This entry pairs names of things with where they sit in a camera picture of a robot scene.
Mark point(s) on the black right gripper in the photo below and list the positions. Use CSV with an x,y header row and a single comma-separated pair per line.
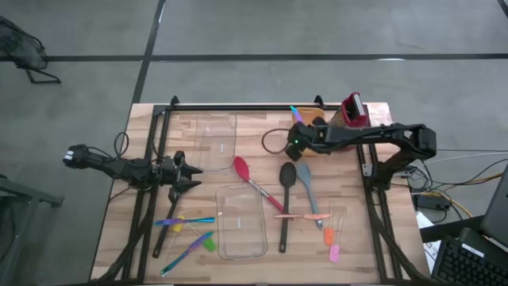
x,y
313,137

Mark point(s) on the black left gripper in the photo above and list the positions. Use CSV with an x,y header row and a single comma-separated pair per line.
x,y
179,176

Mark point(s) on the long black turner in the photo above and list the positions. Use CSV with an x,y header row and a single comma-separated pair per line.
x,y
164,232

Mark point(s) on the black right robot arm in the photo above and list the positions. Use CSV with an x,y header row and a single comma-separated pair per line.
x,y
377,133

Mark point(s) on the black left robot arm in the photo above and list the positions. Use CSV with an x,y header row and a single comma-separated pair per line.
x,y
119,168

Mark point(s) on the tan plastic basket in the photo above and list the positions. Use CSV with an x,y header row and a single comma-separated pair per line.
x,y
307,115

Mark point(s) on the iridescent cutlery piece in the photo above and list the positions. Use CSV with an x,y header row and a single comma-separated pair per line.
x,y
297,115

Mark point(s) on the iridescent table knife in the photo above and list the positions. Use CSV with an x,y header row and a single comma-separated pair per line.
x,y
190,220
186,254

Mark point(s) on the clear plastic bin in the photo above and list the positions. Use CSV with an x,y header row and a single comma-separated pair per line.
x,y
214,139
242,238

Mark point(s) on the yellow mini spatula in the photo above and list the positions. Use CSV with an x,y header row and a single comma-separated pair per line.
x,y
178,227

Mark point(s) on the green mini spatula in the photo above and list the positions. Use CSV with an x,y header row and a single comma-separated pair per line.
x,y
210,245

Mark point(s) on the copper table knife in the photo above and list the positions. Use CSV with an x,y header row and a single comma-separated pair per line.
x,y
309,216

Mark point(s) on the orange mini spatula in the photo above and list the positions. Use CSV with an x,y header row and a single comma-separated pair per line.
x,y
328,236

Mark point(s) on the pink mini spatula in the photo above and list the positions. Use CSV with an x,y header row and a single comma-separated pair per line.
x,y
334,253

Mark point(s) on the black power brick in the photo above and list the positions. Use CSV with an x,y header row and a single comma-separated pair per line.
x,y
432,202

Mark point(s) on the white paper sheet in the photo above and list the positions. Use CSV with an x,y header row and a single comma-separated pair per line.
x,y
426,228

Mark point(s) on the black side desk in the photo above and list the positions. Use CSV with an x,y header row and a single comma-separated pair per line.
x,y
448,230

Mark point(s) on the grey side table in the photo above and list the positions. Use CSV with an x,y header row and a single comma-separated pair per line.
x,y
24,194

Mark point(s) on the black keyboard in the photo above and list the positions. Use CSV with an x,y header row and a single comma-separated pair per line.
x,y
464,266

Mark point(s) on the dark laptop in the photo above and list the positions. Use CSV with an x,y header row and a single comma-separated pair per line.
x,y
498,214

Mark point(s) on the black mesh chair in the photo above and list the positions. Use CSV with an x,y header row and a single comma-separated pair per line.
x,y
20,47

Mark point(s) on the black aluminium frame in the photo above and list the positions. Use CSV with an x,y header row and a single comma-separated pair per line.
x,y
238,107

